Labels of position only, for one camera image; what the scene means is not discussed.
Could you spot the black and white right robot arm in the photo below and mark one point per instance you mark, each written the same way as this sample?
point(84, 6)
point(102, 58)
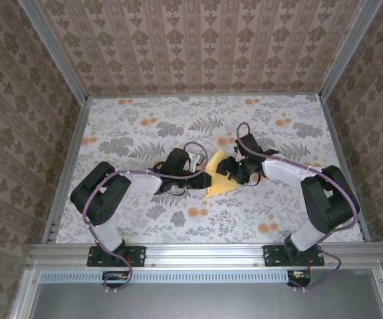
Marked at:
point(331, 206)

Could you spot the aluminium table edge rail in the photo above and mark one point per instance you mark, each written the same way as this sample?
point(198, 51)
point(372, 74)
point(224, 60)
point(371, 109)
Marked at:
point(335, 139)
point(74, 139)
point(204, 95)

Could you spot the grey metal panel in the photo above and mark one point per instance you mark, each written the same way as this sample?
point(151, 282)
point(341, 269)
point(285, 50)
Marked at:
point(204, 302)

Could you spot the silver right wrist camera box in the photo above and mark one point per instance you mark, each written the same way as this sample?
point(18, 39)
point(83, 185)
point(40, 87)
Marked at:
point(237, 149)

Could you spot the floral patterned table mat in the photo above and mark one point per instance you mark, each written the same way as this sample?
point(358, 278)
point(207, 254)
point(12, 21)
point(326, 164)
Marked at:
point(178, 116)

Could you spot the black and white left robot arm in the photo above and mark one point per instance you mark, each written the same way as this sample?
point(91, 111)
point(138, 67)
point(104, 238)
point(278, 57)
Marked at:
point(101, 199)

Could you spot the yellow cloth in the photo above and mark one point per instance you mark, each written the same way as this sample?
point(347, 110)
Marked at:
point(219, 186)

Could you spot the aluminium frame post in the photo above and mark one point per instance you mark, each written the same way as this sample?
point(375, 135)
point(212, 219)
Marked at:
point(347, 50)
point(60, 56)

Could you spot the wide aluminium mounting rail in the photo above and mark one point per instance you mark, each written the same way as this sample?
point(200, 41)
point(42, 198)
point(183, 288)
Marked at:
point(204, 254)

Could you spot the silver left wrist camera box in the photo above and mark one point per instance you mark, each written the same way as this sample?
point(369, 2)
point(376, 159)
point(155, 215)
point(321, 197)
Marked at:
point(198, 160)

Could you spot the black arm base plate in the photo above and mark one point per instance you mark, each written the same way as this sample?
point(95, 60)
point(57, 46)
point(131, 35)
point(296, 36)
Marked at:
point(271, 256)
point(138, 256)

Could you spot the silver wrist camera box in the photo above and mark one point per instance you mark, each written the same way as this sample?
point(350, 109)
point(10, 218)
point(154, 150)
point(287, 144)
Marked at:
point(198, 160)
point(237, 149)

